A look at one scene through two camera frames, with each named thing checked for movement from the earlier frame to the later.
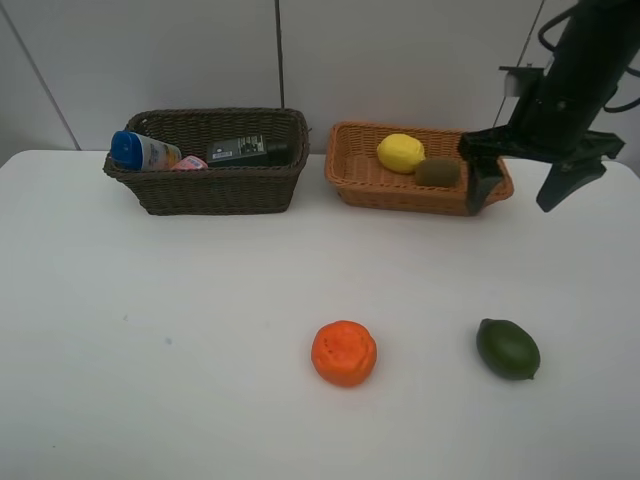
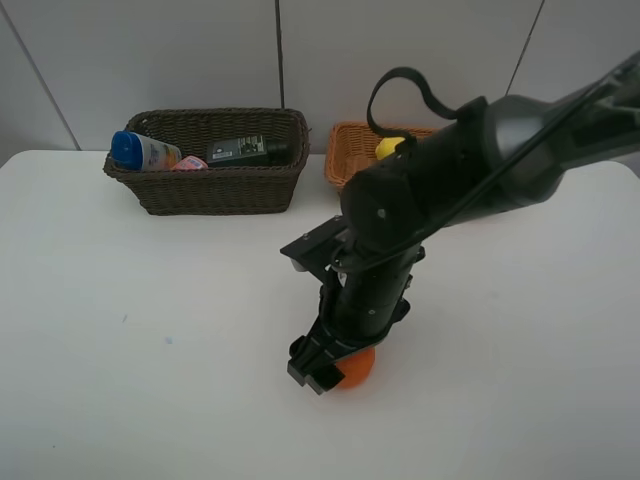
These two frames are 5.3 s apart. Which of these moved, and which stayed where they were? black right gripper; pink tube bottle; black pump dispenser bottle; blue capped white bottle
Moved: black right gripper
Stayed: black pump dispenser bottle; blue capped white bottle; pink tube bottle
